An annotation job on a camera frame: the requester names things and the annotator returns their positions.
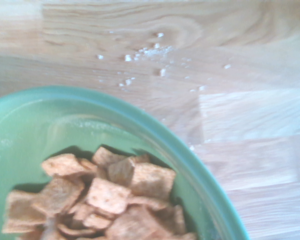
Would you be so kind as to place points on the green ceramic bowl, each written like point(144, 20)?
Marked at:
point(27, 130)

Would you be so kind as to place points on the brown square cereal pieces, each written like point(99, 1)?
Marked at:
point(105, 197)

